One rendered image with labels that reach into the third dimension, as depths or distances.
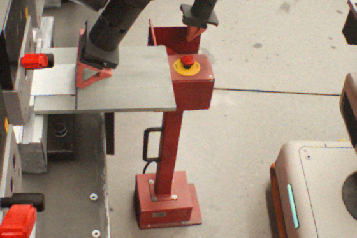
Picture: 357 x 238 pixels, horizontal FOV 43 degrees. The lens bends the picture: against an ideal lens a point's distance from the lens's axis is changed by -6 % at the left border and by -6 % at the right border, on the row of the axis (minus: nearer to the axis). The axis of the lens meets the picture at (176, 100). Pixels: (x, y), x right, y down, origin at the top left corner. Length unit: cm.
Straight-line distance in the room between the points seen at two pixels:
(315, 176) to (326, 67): 108
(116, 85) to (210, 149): 126
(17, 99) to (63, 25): 73
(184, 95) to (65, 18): 39
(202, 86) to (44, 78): 51
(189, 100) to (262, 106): 109
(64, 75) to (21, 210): 57
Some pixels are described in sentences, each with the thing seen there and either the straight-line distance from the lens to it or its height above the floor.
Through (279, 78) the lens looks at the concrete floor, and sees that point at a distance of 257.
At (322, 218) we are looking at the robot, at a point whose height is 28.
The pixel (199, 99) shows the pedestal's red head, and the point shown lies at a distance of 133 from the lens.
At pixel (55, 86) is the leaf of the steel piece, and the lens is 92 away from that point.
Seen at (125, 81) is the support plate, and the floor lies 100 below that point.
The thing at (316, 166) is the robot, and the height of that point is 28.
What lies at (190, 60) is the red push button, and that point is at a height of 81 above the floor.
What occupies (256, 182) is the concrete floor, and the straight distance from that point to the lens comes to 207.
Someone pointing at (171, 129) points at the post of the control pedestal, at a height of 50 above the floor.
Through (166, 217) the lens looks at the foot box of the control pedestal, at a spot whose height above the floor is 6.
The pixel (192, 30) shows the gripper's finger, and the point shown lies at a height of 85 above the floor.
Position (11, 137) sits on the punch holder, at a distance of 51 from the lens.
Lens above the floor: 163
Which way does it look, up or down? 45 degrees down
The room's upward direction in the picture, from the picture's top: 8 degrees clockwise
